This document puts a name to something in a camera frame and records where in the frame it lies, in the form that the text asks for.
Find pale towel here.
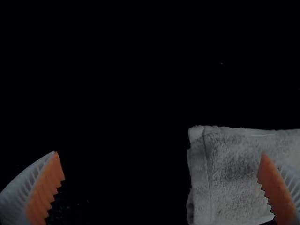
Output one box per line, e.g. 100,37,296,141
186,125,300,225

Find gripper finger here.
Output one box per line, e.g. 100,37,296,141
0,150,66,225
256,153,300,225

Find black mat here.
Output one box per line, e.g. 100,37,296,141
0,0,300,225

